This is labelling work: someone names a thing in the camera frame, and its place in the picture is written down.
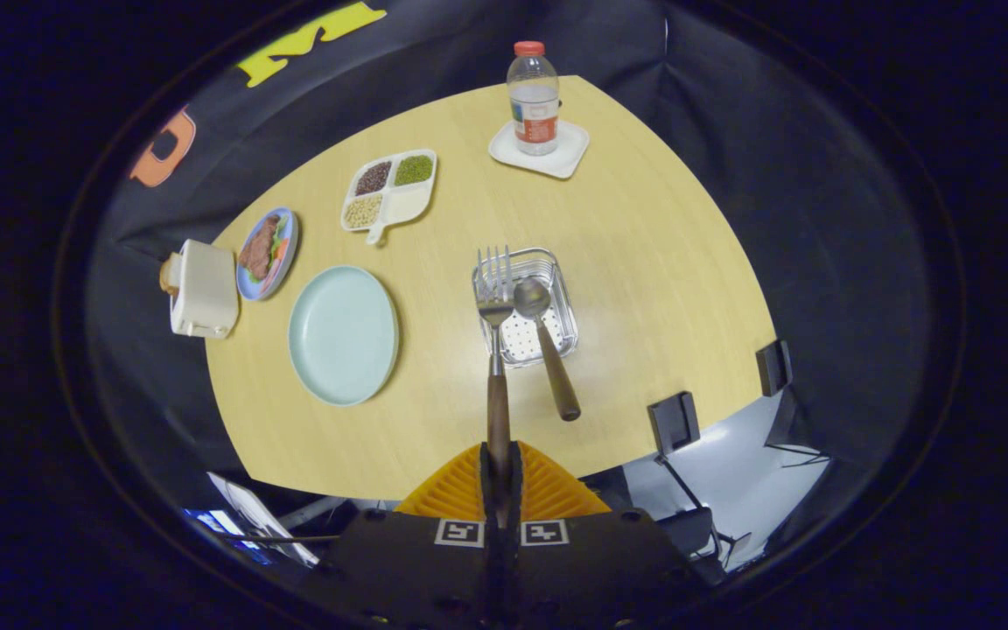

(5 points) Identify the spoon with wooden handle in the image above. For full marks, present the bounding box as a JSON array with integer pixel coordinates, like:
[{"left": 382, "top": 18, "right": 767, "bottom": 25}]
[{"left": 514, "top": 278, "right": 582, "bottom": 423}]

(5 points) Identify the white sheet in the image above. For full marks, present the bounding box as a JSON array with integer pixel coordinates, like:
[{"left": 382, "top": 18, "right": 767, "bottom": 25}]
[{"left": 206, "top": 472, "right": 321, "bottom": 567}]

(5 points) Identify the blue round plate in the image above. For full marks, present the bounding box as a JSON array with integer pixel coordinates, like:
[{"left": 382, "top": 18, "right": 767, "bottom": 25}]
[{"left": 236, "top": 207, "right": 299, "bottom": 302}]

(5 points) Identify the black table clamp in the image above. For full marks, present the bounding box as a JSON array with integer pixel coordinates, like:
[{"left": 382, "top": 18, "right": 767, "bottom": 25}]
[
  {"left": 648, "top": 391, "right": 701, "bottom": 454},
  {"left": 756, "top": 339, "right": 794, "bottom": 397}
]

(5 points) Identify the brown steak piece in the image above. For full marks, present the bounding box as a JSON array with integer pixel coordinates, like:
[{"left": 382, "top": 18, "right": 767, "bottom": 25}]
[{"left": 239, "top": 215, "right": 280, "bottom": 281}]

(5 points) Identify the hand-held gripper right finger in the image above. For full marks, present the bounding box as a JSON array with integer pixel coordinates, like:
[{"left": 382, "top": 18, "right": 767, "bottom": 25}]
[{"left": 502, "top": 442, "right": 708, "bottom": 630}]

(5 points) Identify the white divided dish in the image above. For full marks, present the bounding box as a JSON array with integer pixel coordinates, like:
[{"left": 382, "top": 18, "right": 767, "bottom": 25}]
[{"left": 340, "top": 149, "right": 438, "bottom": 245}]

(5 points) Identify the cream toaster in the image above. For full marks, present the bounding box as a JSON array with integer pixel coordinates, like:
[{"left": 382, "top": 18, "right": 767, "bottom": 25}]
[{"left": 170, "top": 240, "right": 240, "bottom": 340}]

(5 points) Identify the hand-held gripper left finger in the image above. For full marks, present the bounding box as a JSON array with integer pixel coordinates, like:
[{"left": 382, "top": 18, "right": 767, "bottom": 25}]
[{"left": 316, "top": 442, "right": 505, "bottom": 630}]

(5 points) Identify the metal perforated basket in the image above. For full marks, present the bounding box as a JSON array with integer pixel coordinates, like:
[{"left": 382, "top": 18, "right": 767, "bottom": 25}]
[{"left": 472, "top": 248, "right": 579, "bottom": 368}]

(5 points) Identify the clear bottle with red cap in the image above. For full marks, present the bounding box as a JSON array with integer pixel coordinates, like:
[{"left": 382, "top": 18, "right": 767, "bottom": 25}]
[{"left": 507, "top": 41, "right": 561, "bottom": 157}]

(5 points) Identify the white square coaster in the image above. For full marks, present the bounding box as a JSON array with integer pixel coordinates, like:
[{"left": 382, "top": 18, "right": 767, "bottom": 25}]
[{"left": 488, "top": 118, "right": 591, "bottom": 180}]

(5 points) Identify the blue lit screen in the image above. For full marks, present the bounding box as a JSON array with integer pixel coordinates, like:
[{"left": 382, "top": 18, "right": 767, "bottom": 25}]
[{"left": 185, "top": 509, "right": 270, "bottom": 564}]

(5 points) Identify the fork with wooden handle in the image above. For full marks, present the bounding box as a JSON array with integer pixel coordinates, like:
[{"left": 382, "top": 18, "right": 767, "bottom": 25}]
[{"left": 476, "top": 246, "right": 515, "bottom": 508}]

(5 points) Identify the black stand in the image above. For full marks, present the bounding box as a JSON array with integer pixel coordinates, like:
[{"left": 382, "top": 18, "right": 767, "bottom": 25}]
[{"left": 654, "top": 453, "right": 752, "bottom": 574}]

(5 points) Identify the pale green round plate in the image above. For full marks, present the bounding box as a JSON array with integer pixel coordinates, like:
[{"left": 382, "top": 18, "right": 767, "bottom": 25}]
[{"left": 288, "top": 265, "right": 400, "bottom": 407}]

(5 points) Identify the pale yellow beans pile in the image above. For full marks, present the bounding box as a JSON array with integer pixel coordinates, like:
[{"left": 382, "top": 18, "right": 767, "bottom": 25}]
[{"left": 344, "top": 194, "right": 383, "bottom": 229}]

